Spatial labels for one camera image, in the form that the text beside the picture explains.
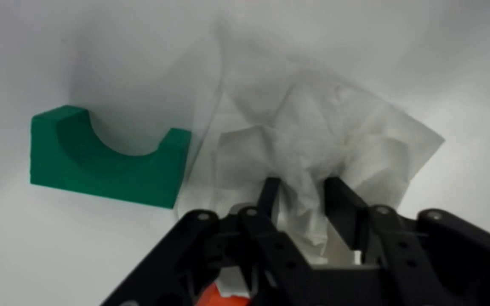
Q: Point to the white paper serviette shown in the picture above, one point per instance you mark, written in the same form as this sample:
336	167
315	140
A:
281	118

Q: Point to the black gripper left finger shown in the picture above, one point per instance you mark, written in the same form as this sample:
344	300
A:
186	263

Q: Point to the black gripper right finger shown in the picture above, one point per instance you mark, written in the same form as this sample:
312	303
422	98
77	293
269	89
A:
434	259

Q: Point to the green arch block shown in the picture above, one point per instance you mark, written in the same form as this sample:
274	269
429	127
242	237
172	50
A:
67	154

